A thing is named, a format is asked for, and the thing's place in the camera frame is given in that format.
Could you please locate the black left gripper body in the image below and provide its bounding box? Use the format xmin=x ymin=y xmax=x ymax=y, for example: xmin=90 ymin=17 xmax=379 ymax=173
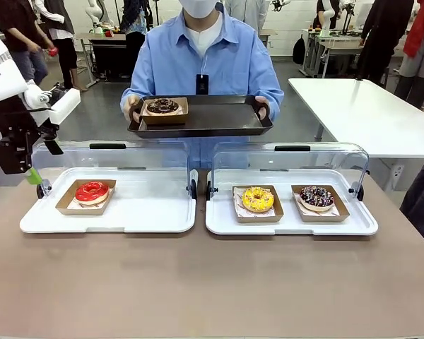
xmin=0 ymin=123 xmax=45 ymax=176

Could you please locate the chocolate glazed donut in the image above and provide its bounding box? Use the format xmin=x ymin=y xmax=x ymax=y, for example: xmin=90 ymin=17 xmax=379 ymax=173
xmin=146 ymin=98 xmax=182 ymax=116

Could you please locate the black serving tray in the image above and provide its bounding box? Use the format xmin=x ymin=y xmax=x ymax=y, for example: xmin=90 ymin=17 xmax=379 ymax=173
xmin=127 ymin=94 xmax=275 ymax=139

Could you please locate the chocolate donut with colourful sprinkles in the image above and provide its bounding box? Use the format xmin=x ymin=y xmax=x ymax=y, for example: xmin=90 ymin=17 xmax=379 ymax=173
xmin=299 ymin=185 xmax=336 ymax=212

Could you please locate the sprinkled chocolate donut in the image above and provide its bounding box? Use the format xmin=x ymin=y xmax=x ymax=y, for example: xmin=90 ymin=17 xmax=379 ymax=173
xmin=290 ymin=184 xmax=351 ymax=223

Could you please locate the person's right forearm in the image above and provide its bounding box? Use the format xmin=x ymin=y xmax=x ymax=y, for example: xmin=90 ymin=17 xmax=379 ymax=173
xmin=119 ymin=79 xmax=146 ymax=107

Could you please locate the person's left forearm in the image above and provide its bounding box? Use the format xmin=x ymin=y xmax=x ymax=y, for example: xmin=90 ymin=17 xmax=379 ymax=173
xmin=256 ymin=79 xmax=285 ymax=121

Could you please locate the red glazed donut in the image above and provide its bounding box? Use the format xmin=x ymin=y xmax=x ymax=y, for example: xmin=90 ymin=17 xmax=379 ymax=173
xmin=74 ymin=181 xmax=110 ymax=205

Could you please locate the red donut in cardboard tray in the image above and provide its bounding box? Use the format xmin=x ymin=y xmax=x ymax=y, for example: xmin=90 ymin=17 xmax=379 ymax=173
xmin=54 ymin=179 xmax=117 ymax=216

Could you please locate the person in blue shirt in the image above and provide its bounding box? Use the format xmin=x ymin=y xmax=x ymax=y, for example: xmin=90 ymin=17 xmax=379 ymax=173
xmin=119 ymin=0 xmax=285 ymax=169

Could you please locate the yellow sprinkled donut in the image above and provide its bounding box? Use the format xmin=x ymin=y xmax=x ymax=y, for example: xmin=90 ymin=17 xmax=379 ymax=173
xmin=241 ymin=186 xmax=276 ymax=213

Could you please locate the yellow donut in cardboard tray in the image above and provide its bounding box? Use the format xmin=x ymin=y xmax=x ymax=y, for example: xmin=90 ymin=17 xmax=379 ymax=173
xmin=231 ymin=184 xmax=285 ymax=224

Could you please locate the person's right hand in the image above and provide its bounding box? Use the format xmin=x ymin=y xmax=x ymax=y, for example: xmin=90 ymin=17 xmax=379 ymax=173
xmin=126 ymin=95 xmax=145 ymax=124

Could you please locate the person's left hand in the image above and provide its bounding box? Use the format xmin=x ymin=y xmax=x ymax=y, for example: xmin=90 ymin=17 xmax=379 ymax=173
xmin=253 ymin=95 xmax=271 ymax=120

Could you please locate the clear hinged tray lid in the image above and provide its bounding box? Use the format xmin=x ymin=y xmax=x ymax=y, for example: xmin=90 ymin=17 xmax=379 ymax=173
xmin=30 ymin=140 xmax=192 ymax=198
xmin=211 ymin=142 xmax=370 ymax=198

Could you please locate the white display tray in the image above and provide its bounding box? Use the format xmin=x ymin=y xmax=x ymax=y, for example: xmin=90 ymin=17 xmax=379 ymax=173
xmin=19 ymin=167 xmax=198 ymax=234
xmin=204 ymin=168 xmax=379 ymax=237

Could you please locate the grey background desk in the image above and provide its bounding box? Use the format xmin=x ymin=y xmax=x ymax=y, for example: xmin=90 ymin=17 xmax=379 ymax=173
xmin=76 ymin=32 xmax=128 ymax=84
xmin=300 ymin=28 xmax=367 ymax=78

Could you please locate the bystander in black vest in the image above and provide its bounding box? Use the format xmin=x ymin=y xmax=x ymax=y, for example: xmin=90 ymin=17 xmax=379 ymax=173
xmin=33 ymin=0 xmax=82 ymax=93

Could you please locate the bystander in blue jeans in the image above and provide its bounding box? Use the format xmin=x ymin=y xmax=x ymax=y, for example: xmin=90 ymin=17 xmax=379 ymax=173
xmin=0 ymin=0 xmax=57 ymax=88

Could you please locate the bystander in patterned top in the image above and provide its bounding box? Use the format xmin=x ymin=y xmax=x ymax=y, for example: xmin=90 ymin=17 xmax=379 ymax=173
xmin=119 ymin=0 xmax=155 ymax=36

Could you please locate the black name badge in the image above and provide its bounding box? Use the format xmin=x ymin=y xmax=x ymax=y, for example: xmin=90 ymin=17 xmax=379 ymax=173
xmin=196 ymin=73 xmax=210 ymax=95

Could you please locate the bystander in grey top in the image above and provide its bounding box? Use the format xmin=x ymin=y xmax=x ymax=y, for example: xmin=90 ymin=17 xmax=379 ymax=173
xmin=229 ymin=0 xmax=269 ymax=32

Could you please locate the black backpack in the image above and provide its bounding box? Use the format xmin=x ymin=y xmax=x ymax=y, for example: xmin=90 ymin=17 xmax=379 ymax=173
xmin=292 ymin=35 xmax=307 ymax=66

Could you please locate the large white table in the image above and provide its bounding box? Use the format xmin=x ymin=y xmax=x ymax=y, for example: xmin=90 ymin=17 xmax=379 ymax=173
xmin=288 ymin=77 xmax=424 ymax=191

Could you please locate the bystander in black clothes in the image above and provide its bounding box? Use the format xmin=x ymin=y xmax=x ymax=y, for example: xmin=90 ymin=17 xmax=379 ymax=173
xmin=356 ymin=0 xmax=409 ymax=85

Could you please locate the bystander with red scarf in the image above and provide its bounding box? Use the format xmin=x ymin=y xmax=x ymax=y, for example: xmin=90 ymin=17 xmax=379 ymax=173
xmin=394 ymin=0 xmax=424 ymax=114

